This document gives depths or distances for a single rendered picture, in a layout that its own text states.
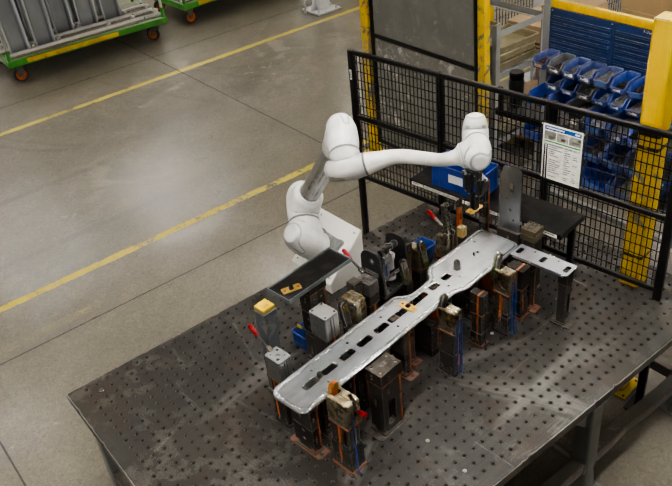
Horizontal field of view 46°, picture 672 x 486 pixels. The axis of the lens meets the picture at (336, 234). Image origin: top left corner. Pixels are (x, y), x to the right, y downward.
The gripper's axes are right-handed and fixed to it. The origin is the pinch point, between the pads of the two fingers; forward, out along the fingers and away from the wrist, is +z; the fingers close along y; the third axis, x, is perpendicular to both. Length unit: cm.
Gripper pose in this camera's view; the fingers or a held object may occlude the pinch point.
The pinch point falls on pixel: (474, 201)
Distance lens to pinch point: 348.4
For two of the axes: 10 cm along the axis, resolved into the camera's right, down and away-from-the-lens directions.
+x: 6.9, -4.5, 5.6
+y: 7.2, 3.3, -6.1
